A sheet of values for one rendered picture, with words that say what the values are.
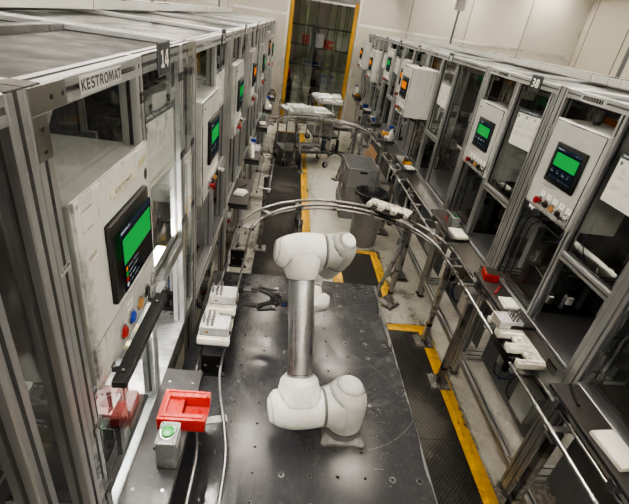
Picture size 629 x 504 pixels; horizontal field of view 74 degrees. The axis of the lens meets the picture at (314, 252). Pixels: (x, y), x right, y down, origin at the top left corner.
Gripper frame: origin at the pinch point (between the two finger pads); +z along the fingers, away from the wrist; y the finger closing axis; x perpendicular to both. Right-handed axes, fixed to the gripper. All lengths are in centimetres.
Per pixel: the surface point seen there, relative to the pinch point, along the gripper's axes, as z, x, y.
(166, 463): 18, 92, 2
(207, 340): 15.3, 30.1, -3.5
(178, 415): 17, 77, 5
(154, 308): 24, 73, 45
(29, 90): 29, 110, 111
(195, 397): 13, 69, 5
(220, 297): 13.1, 5.2, 2.2
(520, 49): -501, -770, 136
